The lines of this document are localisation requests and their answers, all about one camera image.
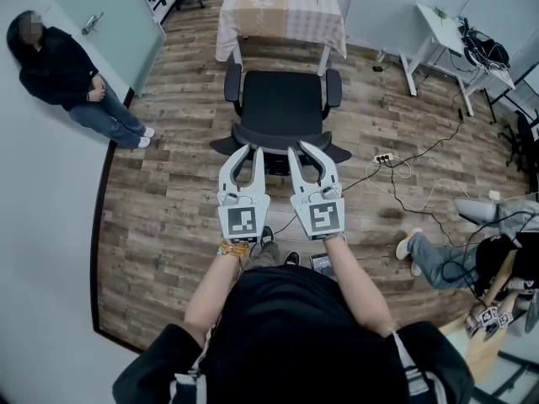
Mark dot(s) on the black device on floor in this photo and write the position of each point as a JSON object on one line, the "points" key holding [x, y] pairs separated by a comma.
{"points": [[322, 263]]}

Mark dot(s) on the white power strip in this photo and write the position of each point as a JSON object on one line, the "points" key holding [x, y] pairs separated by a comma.
{"points": [[383, 157]]}

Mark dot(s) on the person's right forearm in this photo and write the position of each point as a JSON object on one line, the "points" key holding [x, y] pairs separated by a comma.
{"points": [[358, 284]]}

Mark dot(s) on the frosted glass door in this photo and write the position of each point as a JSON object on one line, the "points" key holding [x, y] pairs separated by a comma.
{"points": [[122, 23]]}

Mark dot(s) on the spare hand-held gripper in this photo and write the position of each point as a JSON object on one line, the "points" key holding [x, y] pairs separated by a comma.
{"points": [[490, 316]]}

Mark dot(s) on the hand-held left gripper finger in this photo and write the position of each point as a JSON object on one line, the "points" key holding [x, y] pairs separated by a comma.
{"points": [[229, 171], [258, 175]]}

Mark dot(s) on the person's left forearm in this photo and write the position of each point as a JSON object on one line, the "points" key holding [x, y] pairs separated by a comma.
{"points": [[210, 293]]}

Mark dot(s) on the person's black shirt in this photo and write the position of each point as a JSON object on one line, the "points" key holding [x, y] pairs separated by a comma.
{"points": [[295, 343]]}

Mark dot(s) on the black power adapter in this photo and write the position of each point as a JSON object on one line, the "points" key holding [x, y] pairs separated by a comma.
{"points": [[377, 69]]}

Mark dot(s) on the person's left shoe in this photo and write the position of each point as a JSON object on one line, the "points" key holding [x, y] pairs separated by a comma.
{"points": [[267, 235]]}

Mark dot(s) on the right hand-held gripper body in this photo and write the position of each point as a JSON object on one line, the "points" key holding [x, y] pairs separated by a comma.
{"points": [[322, 218]]}

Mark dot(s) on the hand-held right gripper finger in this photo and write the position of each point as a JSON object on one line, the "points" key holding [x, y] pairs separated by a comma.
{"points": [[328, 168], [298, 177]]}

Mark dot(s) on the white desk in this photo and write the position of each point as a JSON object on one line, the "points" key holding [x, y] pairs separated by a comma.
{"points": [[442, 36]]}

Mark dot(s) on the person's shoe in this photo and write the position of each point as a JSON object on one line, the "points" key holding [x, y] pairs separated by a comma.
{"points": [[292, 258], [267, 235]]}

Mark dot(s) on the black office chair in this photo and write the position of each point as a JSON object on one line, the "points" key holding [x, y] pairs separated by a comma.
{"points": [[280, 103]]}

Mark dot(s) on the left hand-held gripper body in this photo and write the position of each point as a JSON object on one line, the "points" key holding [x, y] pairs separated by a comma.
{"points": [[242, 222]]}

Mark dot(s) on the small green plant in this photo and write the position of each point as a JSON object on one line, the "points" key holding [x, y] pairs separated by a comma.
{"points": [[441, 14]]}

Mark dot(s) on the person's right shoe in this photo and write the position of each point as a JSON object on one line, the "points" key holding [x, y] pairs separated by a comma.
{"points": [[292, 258]]}

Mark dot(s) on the black chair with wheels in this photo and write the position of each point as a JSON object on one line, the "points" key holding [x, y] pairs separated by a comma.
{"points": [[524, 137]]}

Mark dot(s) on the table with checked cloth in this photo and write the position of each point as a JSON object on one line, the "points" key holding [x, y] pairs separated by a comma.
{"points": [[273, 11]]}

